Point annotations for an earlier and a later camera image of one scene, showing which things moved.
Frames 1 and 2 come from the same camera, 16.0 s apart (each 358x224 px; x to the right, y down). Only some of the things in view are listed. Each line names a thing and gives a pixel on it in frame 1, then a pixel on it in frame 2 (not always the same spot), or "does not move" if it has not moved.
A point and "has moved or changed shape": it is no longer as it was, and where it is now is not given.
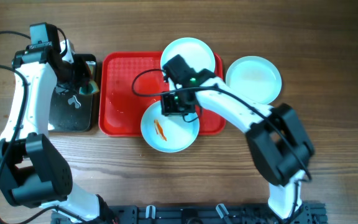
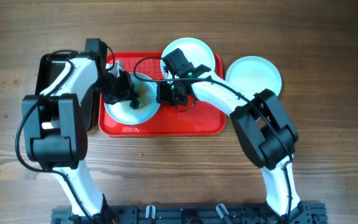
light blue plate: x=168 y=134 to x=146 y=93
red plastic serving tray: x=130 y=83 does not move
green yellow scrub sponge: x=95 y=88 has moved or changed shape
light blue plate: x=255 y=77 does not move
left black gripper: x=82 y=61 to x=127 y=89
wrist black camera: x=43 y=35 to x=97 y=50
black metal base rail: x=307 y=213 does not move
